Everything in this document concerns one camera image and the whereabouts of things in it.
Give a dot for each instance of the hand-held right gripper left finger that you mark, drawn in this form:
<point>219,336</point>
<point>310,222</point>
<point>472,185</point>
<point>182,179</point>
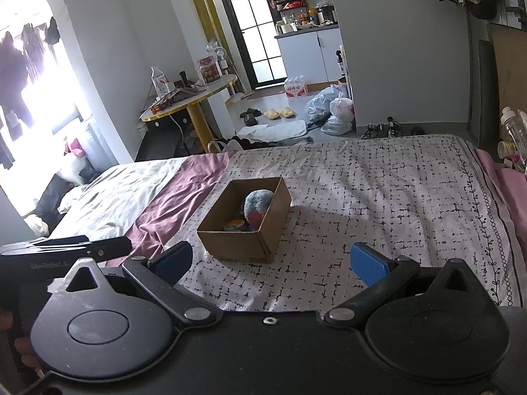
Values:
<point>173,261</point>

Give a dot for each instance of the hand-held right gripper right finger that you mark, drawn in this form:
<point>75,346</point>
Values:
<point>368,266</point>

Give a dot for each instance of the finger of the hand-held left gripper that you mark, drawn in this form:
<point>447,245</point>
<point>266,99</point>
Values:
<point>109,247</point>
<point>61,241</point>

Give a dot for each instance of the brown cardboard box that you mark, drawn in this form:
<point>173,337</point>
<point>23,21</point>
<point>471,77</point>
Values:
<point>238,245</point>

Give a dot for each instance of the orange watermelon slice toy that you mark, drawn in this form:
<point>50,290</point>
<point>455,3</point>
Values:
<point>232,225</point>

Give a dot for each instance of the light blue fluffy plush toy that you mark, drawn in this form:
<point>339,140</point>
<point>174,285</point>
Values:
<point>257,203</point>

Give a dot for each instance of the person's left hand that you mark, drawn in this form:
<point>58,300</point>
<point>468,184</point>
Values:
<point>25,364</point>

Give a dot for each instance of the white quilt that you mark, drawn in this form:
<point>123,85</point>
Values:
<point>119,197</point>

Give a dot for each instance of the purple blanket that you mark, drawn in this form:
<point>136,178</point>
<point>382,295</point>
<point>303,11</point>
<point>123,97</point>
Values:
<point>173,201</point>

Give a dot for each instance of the white black patterned bedsheet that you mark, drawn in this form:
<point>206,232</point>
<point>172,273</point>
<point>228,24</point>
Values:
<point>370,197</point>

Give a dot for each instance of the pink plush toy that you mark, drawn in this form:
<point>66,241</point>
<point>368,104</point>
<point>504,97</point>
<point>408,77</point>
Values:
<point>75,146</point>

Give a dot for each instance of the black low cabinet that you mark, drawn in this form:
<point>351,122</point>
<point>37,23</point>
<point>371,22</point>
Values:
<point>160,140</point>

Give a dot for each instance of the black white sneaker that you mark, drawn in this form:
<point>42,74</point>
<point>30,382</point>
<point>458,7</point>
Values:
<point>370,131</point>
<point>394,126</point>

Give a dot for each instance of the clear plastic bag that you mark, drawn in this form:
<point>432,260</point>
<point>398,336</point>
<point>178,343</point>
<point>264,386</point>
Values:
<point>336,126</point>

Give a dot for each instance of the round table with yellow leg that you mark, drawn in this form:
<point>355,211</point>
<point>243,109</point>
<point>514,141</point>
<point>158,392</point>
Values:
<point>197,119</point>

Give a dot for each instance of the pink cloth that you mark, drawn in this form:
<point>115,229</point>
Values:
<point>506,189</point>

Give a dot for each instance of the white red plastic bag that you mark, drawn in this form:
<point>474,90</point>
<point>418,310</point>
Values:
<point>342,109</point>

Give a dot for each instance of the black slipper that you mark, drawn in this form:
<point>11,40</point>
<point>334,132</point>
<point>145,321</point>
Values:
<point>252,112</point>
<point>249,120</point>

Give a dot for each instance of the clear tray with snacks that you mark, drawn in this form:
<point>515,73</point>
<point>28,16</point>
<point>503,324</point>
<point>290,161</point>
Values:
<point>177,96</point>

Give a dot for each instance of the white floor mat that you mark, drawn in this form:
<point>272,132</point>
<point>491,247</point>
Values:
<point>276,129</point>

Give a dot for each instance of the clear water bottle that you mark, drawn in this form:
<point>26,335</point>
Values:
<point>160,84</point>

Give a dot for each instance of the grey plastic bag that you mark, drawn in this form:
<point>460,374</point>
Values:
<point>321,103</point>

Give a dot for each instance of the yellow slipper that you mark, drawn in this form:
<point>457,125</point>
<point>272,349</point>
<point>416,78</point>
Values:
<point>287,112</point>
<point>271,114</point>

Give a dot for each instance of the dark clothes at window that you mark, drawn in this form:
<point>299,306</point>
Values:
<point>20,70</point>

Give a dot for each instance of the white standing fan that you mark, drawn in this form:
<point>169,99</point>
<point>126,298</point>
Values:
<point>235,95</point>

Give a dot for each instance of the small white pink jar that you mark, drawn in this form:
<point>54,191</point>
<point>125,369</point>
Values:
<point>507,150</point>

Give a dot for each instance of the small black bottle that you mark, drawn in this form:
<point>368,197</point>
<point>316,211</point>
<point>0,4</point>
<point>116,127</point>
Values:
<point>184,79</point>

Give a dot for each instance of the pack of water bottles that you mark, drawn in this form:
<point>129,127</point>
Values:
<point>295,87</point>

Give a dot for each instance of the red snack jar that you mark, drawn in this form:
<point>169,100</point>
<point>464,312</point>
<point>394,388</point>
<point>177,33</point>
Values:
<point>208,70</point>

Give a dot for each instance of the clear plastic bottle white cap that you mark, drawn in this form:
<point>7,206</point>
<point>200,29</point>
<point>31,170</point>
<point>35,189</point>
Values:
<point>514,131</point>

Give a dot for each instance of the white spray bottle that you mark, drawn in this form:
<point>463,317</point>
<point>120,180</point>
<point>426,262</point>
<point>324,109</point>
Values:
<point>340,63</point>

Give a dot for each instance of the black board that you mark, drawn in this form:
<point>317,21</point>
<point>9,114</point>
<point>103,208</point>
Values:
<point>488,98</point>

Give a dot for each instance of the white kitchen cabinet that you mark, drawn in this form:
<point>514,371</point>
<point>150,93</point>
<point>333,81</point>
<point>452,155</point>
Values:
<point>308,55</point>

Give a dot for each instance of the brown board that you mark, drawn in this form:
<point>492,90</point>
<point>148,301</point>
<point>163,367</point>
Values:
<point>512,70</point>

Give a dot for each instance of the black framed glass door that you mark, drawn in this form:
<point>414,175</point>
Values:
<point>255,28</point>

